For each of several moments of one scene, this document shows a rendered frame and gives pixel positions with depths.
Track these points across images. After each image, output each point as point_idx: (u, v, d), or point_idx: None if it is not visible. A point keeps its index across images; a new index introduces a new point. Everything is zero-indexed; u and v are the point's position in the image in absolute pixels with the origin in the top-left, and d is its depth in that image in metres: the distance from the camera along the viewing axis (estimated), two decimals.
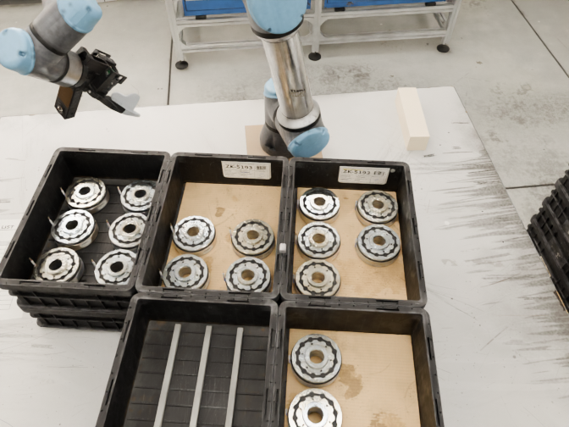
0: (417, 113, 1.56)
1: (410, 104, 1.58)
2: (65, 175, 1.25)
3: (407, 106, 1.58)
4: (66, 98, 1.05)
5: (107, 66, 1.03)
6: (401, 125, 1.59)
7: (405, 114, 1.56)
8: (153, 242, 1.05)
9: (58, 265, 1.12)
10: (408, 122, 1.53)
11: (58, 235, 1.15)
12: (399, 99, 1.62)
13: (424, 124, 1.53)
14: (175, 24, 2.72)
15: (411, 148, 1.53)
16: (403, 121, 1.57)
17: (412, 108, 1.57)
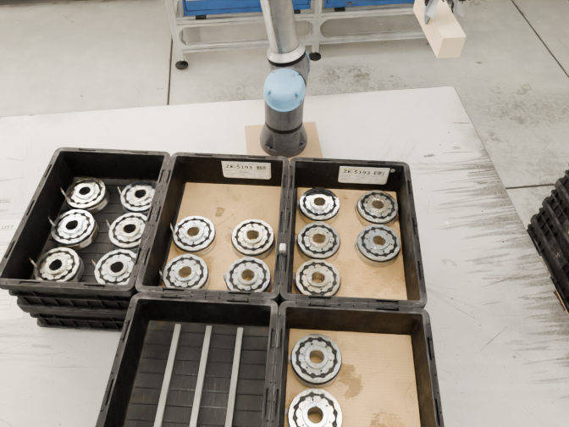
0: (446, 14, 1.28)
1: (435, 5, 1.31)
2: (65, 175, 1.25)
3: None
4: None
5: None
6: (427, 32, 1.32)
7: None
8: (153, 242, 1.05)
9: (58, 265, 1.12)
10: (437, 23, 1.26)
11: (58, 235, 1.15)
12: (421, 3, 1.34)
13: (457, 24, 1.25)
14: (175, 24, 2.72)
15: (443, 56, 1.26)
16: (429, 25, 1.30)
17: (439, 9, 1.30)
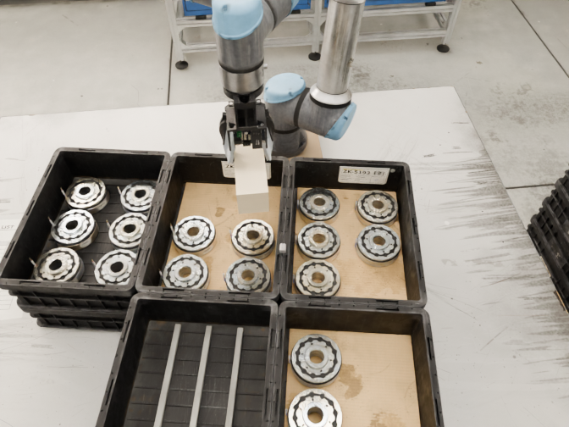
0: (255, 153, 0.97)
1: None
2: (65, 175, 1.25)
3: None
4: None
5: (236, 128, 0.84)
6: None
7: (234, 155, 0.97)
8: (153, 242, 1.05)
9: (58, 265, 1.12)
10: (237, 169, 0.95)
11: (58, 235, 1.15)
12: None
13: (263, 170, 0.94)
14: (175, 24, 2.72)
15: (245, 211, 0.95)
16: None
17: (248, 145, 0.99)
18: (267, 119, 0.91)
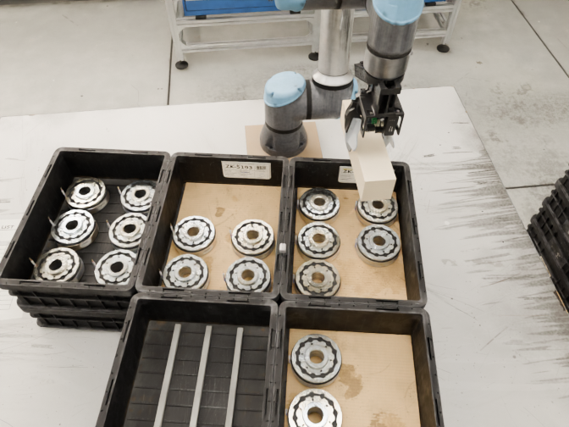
0: (375, 141, 0.98)
1: (361, 126, 1.01)
2: (65, 175, 1.25)
3: None
4: None
5: (375, 114, 0.85)
6: (351, 160, 1.02)
7: None
8: (153, 242, 1.05)
9: (58, 265, 1.12)
10: (361, 156, 0.96)
11: (58, 235, 1.15)
12: None
13: (386, 158, 0.95)
14: (175, 24, 2.72)
15: (368, 198, 0.96)
16: (353, 154, 0.99)
17: (367, 133, 1.00)
18: None
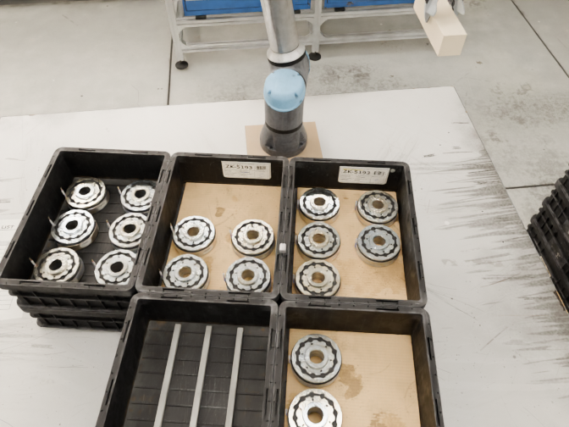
0: (447, 13, 1.28)
1: (436, 3, 1.30)
2: (65, 175, 1.25)
3: None
4: None
5: None
6: (428, 30, 1.31)
7: None
8: (153, 242, 1.05)
9: (58, 265, 1.12)
10: (438, 21, 1.25)
11: (58, 235, 1.15)
12: (421, 1, 1.34)
13: (457, 22, 1.25)
14: (175, 24, 2.72)
15: (444, 53, 1.25)
16: (429, 24, 1.29)
17: (440, 8, 1.29)
18: None
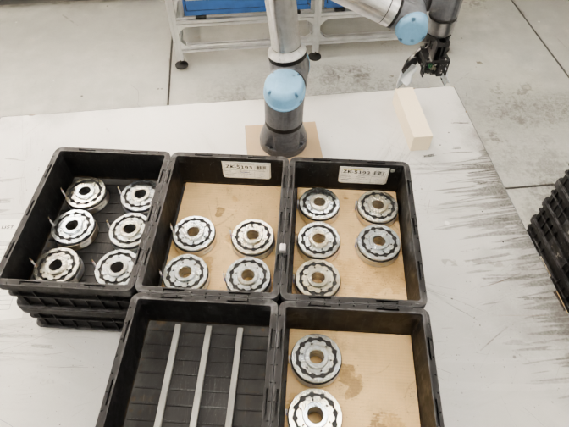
0: (418, 113, 1.56)
1: (409, 104, 1.58)
2: (65, 175, 1.25)
3: (407, 106, 1.58)
4: None
5: (432, 60, 1.33)
6: (402, 126, 1.59)
7: (405, 114, 1.55)
8: (153, 242, 1.05)
9: (58, 265, 1.12)
10: (410, 123, 1.53)
11: (58, 235, 1.15)
12: (397, 100, 1.62)
13: (426, 124, 1.53)
14: (175, 24, 2.72)
15: (415, 149, 1.53)
16: (404, 122, 1.57)
17: (412, 108, 1.57)
18: None
